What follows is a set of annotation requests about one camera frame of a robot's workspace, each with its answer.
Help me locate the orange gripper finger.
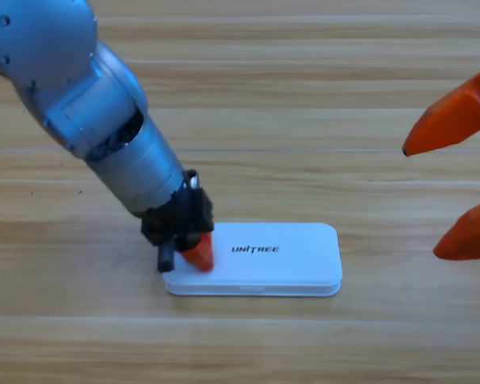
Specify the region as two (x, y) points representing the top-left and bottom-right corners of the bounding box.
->
(432, 194), (480, 262)
(402, 59), (480, 158)

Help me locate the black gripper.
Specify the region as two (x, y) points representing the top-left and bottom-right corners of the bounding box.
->
(139, 170), (216, 274)

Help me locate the white Unitree pencil case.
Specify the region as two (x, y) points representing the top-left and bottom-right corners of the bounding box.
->
(161, 222), (344, 298)

